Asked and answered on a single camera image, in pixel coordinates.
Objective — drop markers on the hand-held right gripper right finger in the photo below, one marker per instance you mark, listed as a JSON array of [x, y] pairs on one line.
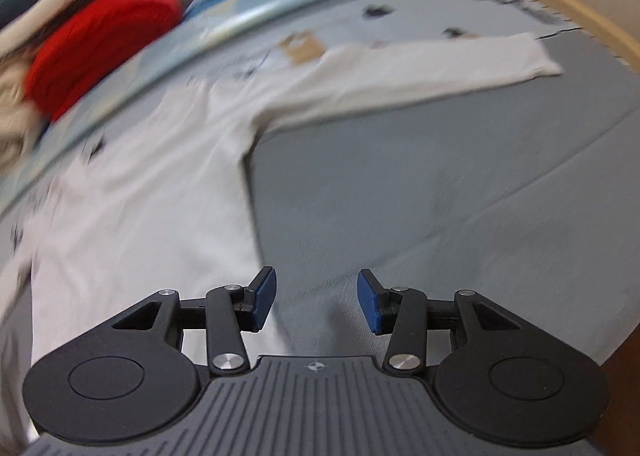
[[369, 300]]

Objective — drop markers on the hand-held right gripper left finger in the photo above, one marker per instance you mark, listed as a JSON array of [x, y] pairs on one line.
[[263, 300]]

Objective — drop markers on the white long-sleeve shirt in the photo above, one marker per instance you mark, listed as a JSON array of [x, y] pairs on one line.
[[150, 211]]

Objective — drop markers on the grey mat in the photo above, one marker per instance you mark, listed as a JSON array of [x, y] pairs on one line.
[[425, 186]]

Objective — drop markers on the deer print bedsheet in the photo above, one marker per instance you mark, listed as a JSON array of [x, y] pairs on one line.
[[350, 18]]

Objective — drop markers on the red knitted garment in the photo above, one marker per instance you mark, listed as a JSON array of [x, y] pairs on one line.
[[100, 36]]

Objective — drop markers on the beige cloth pile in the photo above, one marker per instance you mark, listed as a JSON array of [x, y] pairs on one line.
[[12, 101]]

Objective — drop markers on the wooden bed frame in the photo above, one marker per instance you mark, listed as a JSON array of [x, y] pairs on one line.
[[575, 1]]

